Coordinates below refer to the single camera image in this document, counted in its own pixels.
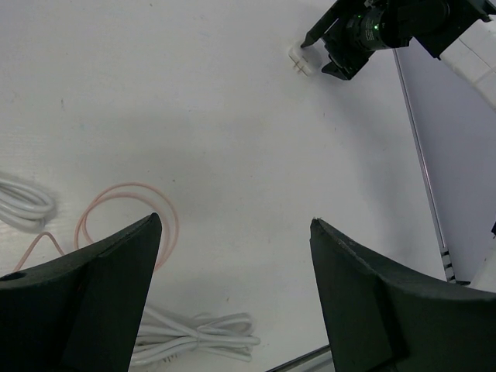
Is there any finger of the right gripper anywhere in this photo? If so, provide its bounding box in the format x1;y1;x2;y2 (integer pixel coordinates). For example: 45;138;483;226
300;0;349;49

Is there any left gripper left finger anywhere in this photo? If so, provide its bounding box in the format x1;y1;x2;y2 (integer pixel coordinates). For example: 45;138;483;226
1;213;162;371

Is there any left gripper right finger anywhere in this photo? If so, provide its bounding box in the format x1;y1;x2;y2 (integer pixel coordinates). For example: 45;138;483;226
310;219;495;371

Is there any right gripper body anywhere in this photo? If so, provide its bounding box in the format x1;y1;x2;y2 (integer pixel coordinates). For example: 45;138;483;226
322;1;388;81

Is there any small white plug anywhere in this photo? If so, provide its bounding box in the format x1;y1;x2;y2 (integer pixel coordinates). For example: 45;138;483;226
288;42;323;77

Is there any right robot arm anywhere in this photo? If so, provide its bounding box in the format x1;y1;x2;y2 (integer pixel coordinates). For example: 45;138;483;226
301;0;495;107

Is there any aluminium front rail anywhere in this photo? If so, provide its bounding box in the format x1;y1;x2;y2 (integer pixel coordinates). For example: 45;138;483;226
267;346;335;372

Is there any aluminium rail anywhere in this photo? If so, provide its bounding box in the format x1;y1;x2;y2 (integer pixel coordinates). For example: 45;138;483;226
267;346;335;372
393;50;470;287

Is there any purple strip white cord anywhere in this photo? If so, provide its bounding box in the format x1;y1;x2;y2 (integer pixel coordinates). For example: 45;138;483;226
129;304;261;365

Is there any aluminium right rail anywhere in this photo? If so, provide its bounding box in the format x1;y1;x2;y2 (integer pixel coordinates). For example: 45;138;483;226
393;50;470;287

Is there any orange strip white cord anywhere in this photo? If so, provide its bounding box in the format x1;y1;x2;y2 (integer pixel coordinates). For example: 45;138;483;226
0;174;57;233

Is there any thin pink wire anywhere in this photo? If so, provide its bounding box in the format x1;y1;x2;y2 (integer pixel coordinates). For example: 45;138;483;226
11;182;181;274

